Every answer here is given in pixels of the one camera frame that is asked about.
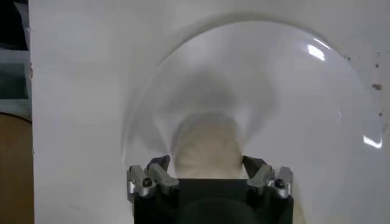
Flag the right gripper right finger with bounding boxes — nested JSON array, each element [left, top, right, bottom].
[[242, 155, 294, 199]]

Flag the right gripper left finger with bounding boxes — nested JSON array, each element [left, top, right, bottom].
[[127, 154, 180, 198]]

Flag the white steamed baozi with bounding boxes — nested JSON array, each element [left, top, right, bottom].
[[172, 111, 244, 180]]

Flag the white round plate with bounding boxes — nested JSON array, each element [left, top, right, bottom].
[[121, 19, 385, 224]]

